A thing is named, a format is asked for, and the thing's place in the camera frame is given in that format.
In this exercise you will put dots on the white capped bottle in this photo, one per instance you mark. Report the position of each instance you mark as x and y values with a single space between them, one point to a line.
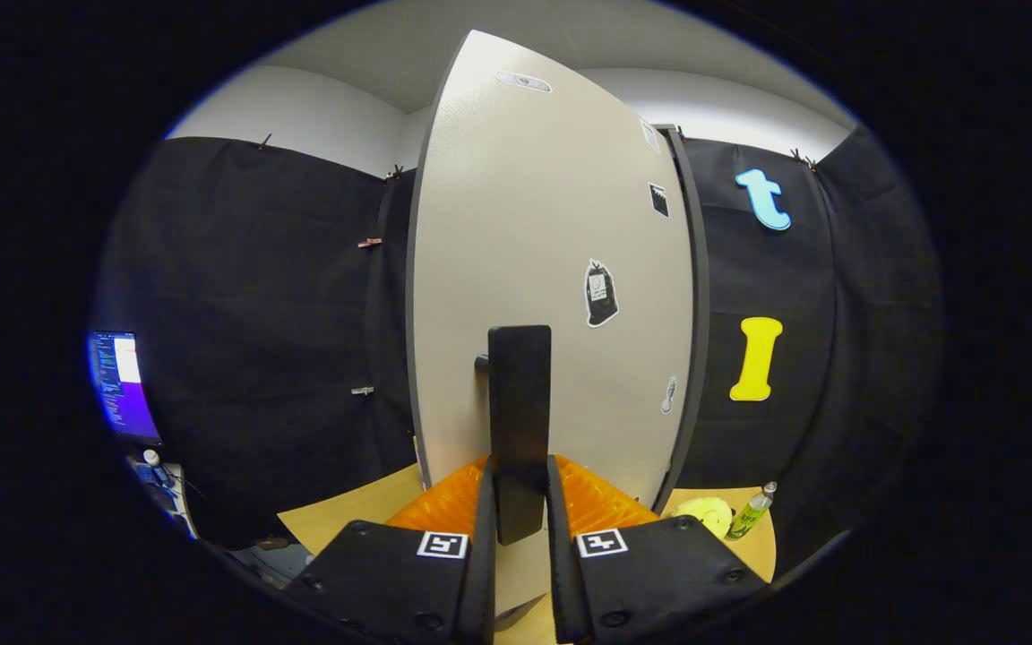
155 466

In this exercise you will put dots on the yellow plush toy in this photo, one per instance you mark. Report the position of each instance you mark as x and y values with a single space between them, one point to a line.
706 514

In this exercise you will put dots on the green bottle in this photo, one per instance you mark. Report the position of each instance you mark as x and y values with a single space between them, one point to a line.
751 512

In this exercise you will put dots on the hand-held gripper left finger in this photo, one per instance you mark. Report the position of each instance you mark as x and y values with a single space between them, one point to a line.
485 573

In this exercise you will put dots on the computer monitor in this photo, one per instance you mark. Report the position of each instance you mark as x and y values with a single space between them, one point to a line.
122 394

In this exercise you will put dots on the black backdrop cloth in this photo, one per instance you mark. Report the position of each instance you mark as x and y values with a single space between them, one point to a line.
256 313

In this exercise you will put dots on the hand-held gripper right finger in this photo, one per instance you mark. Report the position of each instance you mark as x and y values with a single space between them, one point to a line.
563 582

